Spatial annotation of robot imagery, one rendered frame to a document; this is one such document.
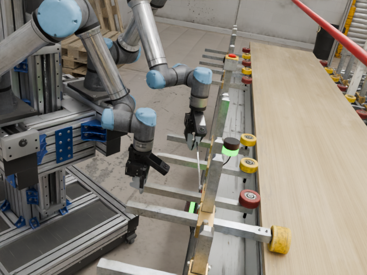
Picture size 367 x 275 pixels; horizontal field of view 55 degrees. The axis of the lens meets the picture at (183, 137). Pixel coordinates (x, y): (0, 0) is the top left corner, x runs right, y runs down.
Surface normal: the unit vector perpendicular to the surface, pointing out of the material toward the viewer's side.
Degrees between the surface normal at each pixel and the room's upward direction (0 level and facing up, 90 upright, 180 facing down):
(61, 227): 0
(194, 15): 90
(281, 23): 90
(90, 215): 0
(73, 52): 90
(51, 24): 85
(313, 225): 0
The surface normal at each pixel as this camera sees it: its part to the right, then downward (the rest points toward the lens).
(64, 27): 0.04, 0.37
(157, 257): 0.13, -0.87
